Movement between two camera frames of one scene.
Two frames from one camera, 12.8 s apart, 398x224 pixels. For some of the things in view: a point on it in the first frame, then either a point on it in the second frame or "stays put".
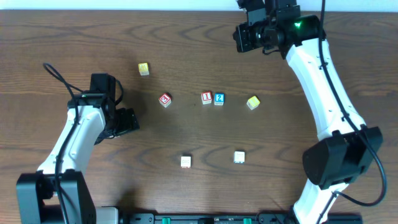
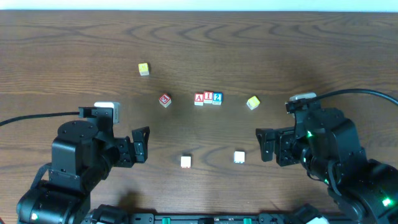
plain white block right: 239,157 stays put
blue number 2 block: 219,99 stays put
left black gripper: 129,120 -> 126,151
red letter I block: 206,97 stays put
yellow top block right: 253,102 stays put
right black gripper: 241,37 -> 284,146
